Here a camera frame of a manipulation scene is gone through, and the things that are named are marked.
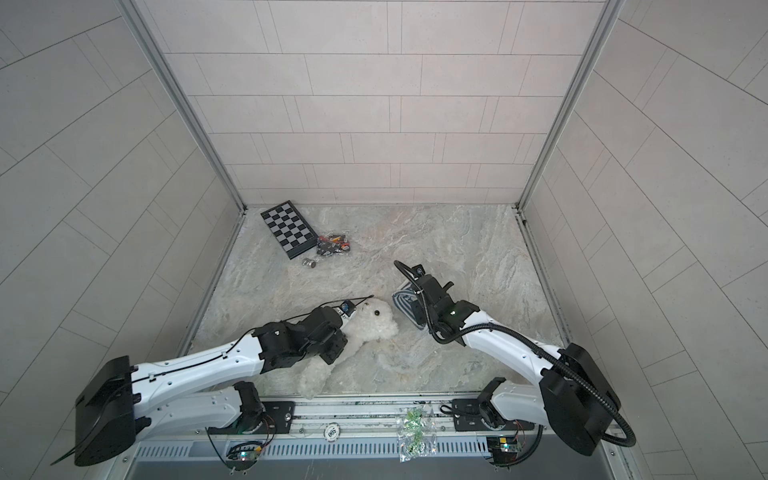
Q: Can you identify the black corrugated cable conduit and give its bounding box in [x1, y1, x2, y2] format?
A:
[393, 259, 637, 449]

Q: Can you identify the aluminium front mounting rail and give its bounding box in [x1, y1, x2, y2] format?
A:
[190, 382, 635, 456]

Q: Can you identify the black white chessboard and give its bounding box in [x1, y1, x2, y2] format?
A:
[261, 201, 318, 259]

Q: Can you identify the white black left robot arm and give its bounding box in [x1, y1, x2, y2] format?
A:
[61, 301, 355, 467]

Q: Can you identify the right aluminium corner post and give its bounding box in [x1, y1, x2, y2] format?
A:
[517, 0, 624, 213]

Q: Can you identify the left aluminium corner post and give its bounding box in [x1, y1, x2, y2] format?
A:
[115, 0, 247, 214]

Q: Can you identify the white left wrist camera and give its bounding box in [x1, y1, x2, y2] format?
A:
[335, 300, 356, 319]

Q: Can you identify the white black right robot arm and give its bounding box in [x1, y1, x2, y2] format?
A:
[395, 262, 637, 455]

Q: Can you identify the blue white striped knit sweater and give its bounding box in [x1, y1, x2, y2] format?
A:
[392, 285, 427, 330]

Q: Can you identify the left green circuit board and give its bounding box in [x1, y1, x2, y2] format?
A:
[226, 441, 265, 472]

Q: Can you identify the bag of colourful small parts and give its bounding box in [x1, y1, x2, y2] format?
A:
[316, 234, 351, 257]

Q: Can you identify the clear bag of green parts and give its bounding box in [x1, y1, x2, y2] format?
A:
[397, 405, 437, 462]

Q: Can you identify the white fluffy teddy bear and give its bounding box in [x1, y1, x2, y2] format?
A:
[297, 298, 399, 399]

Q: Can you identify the aluminium corner post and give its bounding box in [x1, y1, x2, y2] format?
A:
[517, 0, 624, 213]
[115, 0, 247, 214]

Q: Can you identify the right circuit board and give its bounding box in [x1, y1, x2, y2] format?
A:
[486, 437, 521, 467]

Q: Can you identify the round silver rail knob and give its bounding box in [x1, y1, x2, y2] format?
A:
[323, 423, 341, 443]

